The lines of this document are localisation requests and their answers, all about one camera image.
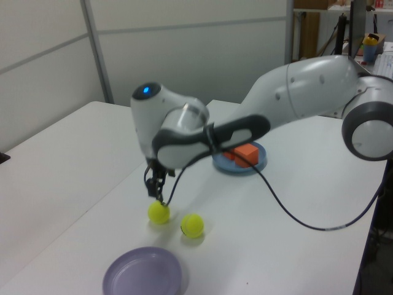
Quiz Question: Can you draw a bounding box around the black monitor stand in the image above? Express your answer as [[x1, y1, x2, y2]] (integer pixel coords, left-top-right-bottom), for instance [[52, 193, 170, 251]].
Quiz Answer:
[[337, 14, 350, 57]]

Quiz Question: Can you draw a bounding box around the brown cardboard box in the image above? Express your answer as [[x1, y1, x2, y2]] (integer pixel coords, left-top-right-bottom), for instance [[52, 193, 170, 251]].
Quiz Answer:
[[294, 0, 331, 9], [293, 12, 320, 61]]

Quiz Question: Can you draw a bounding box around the blue plate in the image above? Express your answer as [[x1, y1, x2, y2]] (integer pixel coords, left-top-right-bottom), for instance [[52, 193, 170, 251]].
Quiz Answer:
[[211, 141, 268, 175]]

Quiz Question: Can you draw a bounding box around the purple plate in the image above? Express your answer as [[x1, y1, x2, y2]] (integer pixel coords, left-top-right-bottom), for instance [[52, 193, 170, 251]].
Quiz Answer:
[[103, 246, 182, 295]]

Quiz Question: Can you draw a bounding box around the small yellow object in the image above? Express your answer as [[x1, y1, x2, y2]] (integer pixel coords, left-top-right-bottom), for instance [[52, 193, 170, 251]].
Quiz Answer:
[[363, 33, 386, 47]]

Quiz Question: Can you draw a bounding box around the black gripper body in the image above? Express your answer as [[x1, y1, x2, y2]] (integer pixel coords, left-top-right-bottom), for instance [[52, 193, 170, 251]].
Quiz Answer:
[[146, 157, 169, 173]]

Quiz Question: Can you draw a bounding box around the white keyboard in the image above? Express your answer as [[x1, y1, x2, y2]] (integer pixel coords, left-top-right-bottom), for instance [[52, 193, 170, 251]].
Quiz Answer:
[[376, 52, 393, 78]]

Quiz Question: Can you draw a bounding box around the yellow tennis ball HEAD print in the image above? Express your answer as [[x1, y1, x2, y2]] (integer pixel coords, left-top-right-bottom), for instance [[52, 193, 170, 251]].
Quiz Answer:
[[180, 213, 205, 239]]

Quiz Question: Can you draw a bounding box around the blue cup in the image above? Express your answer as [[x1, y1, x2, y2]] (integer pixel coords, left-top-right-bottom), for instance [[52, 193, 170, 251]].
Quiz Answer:
[[363, 42, 377, 63]]

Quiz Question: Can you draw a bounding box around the plain yellow tennis ball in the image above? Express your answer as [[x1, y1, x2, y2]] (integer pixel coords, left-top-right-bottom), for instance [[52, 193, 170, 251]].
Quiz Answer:
[[148, 201, 171, 225]]

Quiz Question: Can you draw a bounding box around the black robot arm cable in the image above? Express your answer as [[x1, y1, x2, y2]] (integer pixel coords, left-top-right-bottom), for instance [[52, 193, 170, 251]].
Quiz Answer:
[[165, 122, 393, 231]]

